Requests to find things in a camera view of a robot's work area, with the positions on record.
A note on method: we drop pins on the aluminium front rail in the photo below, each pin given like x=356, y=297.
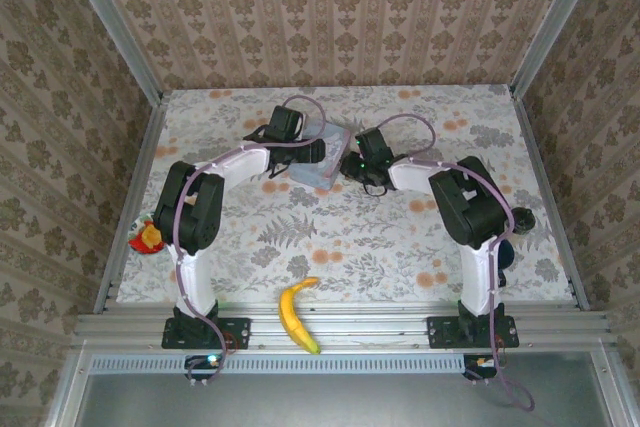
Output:
x=360, y=327

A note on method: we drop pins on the right aluminium corner post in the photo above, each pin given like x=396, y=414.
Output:
x=555, y=22

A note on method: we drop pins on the left controller board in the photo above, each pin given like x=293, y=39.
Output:
x=202, y=363

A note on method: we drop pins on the right aluminium side rail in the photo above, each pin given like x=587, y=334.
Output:
x=540, y=157

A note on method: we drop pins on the black round object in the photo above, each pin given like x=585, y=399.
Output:
x=525, y=221

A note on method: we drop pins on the yellow banana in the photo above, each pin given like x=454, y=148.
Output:
x=290, y=312

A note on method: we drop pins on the aluminium side rail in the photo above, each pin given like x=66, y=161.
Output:
x=145, y=147
x=540, y=157

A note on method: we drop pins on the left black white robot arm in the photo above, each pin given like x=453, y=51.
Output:
x=187, y=212

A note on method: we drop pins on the aluminium corner post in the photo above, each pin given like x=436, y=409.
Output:
x=115, y=22
x=555, y=22

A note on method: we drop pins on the left aluminium corner post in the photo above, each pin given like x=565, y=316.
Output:
x=115, y=22

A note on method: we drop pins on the right controller board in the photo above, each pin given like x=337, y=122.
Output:
x=480, y=364

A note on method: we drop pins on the pale blue zip pouch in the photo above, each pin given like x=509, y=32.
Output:
x=320, y=174

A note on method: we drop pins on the left aluminium side rail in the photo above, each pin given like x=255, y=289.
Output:
x=145, y=147

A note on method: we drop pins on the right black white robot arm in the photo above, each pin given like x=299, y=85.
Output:
x=475, y=207

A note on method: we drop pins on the grey metal sheet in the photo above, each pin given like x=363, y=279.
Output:
x=325, y=399

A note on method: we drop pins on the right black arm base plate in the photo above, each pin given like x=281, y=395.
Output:
x=442, y=334

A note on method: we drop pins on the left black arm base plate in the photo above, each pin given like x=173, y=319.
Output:
x=235, y=334

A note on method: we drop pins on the controller board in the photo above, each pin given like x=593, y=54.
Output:
x=480, y=364
x=202, y=363

